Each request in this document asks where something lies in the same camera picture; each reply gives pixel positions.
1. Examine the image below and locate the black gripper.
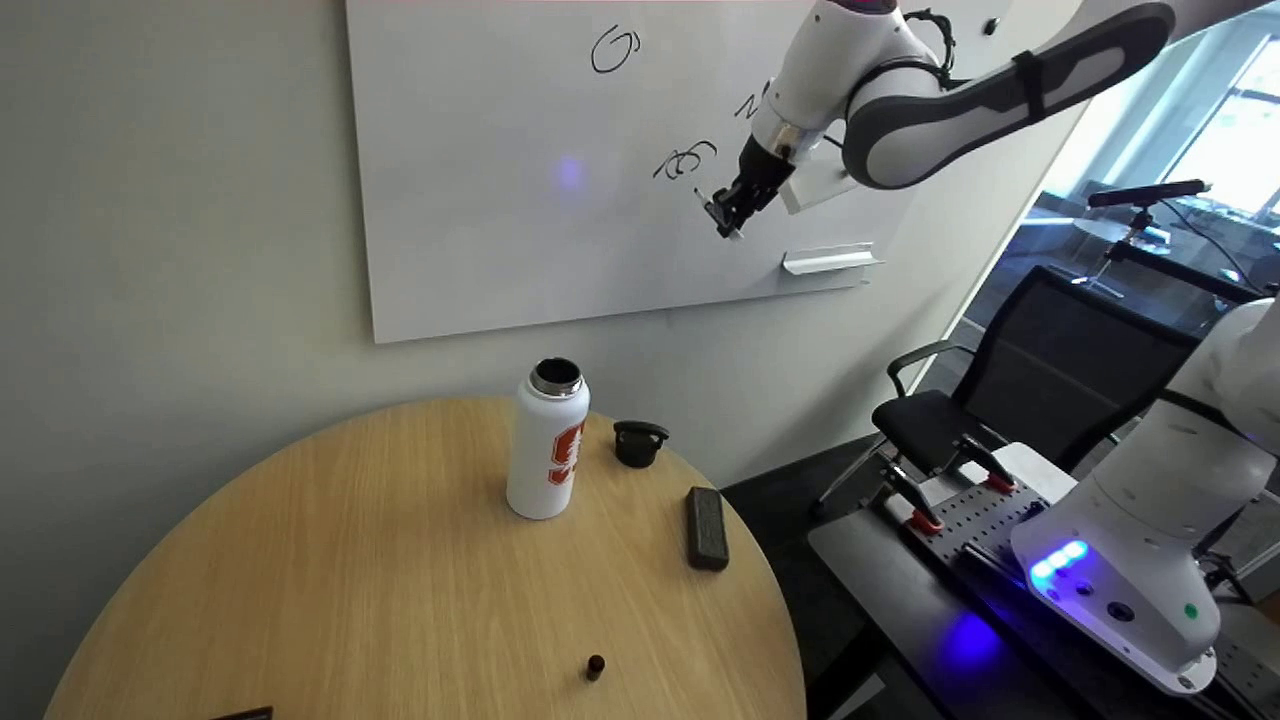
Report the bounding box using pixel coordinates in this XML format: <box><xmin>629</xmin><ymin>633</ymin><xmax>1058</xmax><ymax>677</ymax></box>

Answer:
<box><xmin>705</xmin><ymin>128</ymin><xmax>800</xmax><ymax>243</ymax></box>

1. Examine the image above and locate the white board eraser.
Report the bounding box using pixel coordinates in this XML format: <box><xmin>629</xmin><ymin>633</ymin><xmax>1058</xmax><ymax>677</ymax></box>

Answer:
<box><xmin>777</xmin><ymin>239</ymin><xmax>882</xmax><ymax>282</ymax></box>

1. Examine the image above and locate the black bottle cap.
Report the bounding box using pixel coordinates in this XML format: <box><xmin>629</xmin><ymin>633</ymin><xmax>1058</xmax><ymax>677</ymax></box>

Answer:
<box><xmin>610</xmin><ymin>418</ymin><xmax>673</xmax><ymax>473</ymax></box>

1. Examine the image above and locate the white bottle with red logo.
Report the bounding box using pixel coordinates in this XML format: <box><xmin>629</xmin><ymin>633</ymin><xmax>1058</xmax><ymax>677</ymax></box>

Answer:
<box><xmin>504</xmin><ymin>353</ymin><xmax>596</xmax><ymax>525</ymax></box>

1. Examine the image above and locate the black whiteboard eraser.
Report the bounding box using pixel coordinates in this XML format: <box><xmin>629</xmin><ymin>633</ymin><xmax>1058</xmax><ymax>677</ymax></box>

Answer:
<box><xmin>682</xmin><ymin>486</ymin><xmax>733</xmax><ymax>575</ymax></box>

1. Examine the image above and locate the black office chair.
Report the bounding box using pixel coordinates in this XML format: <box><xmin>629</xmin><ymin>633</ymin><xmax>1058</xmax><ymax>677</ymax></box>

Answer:
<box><xmin>872</xmin><ymin>259</ymin><xmax>1210</xmax><ymax>493</ymax></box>

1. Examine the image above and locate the red clamp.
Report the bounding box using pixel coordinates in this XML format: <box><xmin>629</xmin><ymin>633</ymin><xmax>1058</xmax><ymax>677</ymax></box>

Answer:
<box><xmin>958</xmin><ymin>458</ymin><xmax>1022</xmax><ymax>501</ymax></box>
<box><xmin>882</xmin><ymin>488</ymin><xmax>943</xmax><ymax>539</ymax></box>

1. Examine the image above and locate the white flat box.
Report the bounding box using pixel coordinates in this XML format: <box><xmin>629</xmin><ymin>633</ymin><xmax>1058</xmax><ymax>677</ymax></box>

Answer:
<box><xmin>988</xmin><ymin>442</ymin><xmax>1081</xmax><ymax>510</ymax></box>

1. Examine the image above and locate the white perforated mounting plate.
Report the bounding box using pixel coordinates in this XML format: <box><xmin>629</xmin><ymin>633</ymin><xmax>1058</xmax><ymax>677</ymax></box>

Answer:
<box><xmin>913</xmin><ymin>478</ymin><xmax>1058</xmax><ymax>574</ymax></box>

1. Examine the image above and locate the black bar on stand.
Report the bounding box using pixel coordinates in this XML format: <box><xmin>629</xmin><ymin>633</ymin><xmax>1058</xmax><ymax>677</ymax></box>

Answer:
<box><xmin>1086</xmin><ymin>176</ymin><xmax>1213</xmax><ymax>214</ymax></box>

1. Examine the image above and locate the black robot stand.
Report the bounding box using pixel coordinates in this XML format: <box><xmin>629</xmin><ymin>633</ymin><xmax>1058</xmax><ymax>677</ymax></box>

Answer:
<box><xmin>805</xmin><ymin>503</ymin><xmax>1280</xmax><ymax>720</ymax></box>

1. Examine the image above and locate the round wooden table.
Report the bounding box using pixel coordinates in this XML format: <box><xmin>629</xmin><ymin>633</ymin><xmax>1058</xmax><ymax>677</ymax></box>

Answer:
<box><xmin>41</xmin><ymin>392</ymin><xmax>811</xmax><ymax>720</ymax></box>

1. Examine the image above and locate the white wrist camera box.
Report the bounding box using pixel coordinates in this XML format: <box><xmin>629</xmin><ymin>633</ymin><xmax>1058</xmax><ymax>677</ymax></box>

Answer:
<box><xmin>781</xmin><ymin>139</ymin><xmax>856</xmax><ymax>216</ymax></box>

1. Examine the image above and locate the white wall whiteboard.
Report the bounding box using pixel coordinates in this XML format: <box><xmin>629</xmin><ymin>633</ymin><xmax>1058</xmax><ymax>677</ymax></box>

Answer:
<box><xmin>346</xmin><ymin>0</ymin><xmax>1111</xmax><ymax>349</ymax></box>

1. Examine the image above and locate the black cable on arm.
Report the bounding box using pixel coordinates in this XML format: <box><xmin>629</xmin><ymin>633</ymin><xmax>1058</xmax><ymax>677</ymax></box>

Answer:
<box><xmin>905</xmin><ymin>5</ymin><xmax>973</xmax><ymax>91</ymax></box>

